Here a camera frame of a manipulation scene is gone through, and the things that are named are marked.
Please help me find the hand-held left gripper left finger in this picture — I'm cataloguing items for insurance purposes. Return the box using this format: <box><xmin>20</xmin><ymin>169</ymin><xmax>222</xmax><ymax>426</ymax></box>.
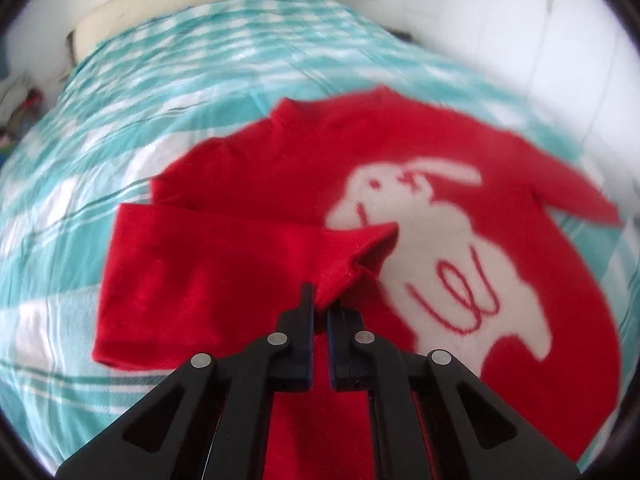
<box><xmin>55</xmin><ymin>282</ymin><xmax>316</xmax><ymax>480</ymax></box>

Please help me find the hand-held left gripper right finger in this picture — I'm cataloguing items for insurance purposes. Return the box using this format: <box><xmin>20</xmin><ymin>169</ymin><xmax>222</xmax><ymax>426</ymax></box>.
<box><xmin>327</xmin><ymin>300</ymin><xmax>584</xmax><ymax>480</ymax></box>

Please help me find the red rabbit print sweater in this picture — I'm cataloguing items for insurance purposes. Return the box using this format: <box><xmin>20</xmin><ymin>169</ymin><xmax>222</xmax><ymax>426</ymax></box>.
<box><xmin>92</xmin><ymin>86</ymin><xmax>624</xmax><ymax>480</ymax></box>

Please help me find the pile of mixed clothes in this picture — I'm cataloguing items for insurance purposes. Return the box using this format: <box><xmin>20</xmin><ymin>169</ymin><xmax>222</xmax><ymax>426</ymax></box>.
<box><xmin>0</xmin><ymin>72</ymin><xmax>47</xmax><ymax>161</ymax></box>

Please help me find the teal plaid bed sheet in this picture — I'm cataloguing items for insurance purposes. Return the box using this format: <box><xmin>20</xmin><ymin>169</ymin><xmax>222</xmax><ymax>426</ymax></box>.
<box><xmin>0</xmin><ymin>0</ymin><xmax>626</xmax><ymax>480</ymax></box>

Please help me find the white wardrobe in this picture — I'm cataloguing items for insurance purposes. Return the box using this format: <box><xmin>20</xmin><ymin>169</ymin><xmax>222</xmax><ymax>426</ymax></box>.
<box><xmin>340</xmin><ymin>0</ymin><xmax>640</xmax><ymax>161</ymax></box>

